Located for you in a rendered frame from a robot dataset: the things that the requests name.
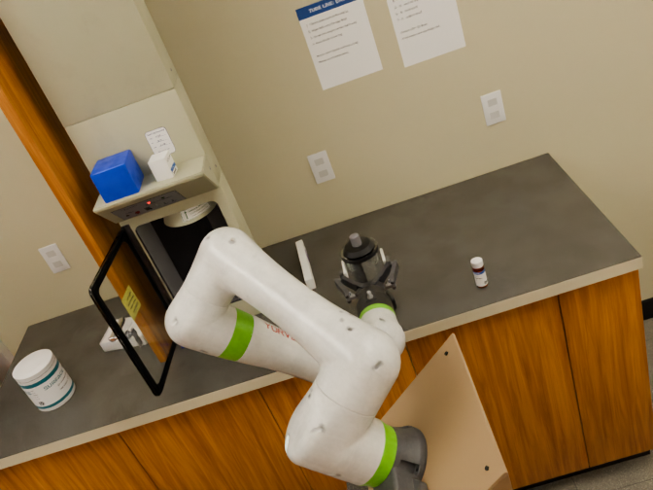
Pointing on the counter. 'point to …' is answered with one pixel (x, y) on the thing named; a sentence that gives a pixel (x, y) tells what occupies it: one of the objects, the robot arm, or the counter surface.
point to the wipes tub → (44, 380)
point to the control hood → (194, 170)
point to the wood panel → (51, 148)
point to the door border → (119, 332)
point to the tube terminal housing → (89, 143)
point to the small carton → (162, 165)
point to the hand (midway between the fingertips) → (363, 262)
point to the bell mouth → (189, 215)
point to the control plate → (149, 204)
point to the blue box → (117, 176)
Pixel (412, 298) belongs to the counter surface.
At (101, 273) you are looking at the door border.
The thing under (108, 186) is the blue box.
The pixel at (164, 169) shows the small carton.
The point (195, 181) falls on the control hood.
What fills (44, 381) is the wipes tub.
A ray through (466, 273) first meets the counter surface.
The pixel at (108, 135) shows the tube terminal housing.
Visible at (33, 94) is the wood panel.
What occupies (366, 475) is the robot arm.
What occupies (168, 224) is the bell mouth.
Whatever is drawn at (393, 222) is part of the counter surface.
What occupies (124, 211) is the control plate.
